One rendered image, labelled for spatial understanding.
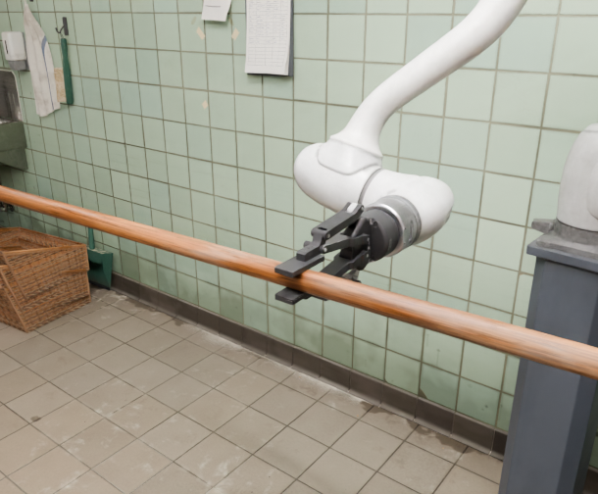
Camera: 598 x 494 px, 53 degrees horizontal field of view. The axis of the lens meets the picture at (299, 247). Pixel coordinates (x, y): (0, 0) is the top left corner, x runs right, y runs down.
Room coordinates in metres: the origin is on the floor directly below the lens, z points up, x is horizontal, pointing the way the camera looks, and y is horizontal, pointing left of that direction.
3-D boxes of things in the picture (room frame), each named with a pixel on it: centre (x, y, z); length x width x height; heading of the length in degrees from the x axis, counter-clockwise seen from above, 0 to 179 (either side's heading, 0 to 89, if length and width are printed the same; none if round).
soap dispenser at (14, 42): (3.42, 1.56, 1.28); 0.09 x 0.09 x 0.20; 52
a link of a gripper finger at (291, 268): (0.70, 0.00, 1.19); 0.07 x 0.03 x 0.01; 143
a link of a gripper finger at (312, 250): (0.72, -0.02, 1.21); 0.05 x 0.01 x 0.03; 143
